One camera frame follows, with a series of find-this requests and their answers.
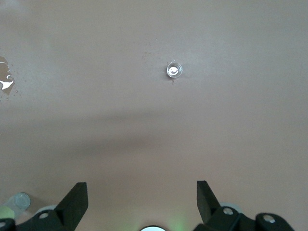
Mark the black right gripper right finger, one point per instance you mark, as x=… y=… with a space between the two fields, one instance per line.
x=211 y=211

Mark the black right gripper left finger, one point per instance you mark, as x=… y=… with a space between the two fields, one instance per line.
x=69 y=207

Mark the small clear glass cup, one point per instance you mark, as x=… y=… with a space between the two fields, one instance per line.
x=174 y=70

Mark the green bottle with clear base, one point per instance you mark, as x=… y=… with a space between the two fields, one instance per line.
x=20 y=201

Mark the brown liquid puddle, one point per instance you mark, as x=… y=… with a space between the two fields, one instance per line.
x=6 y=72

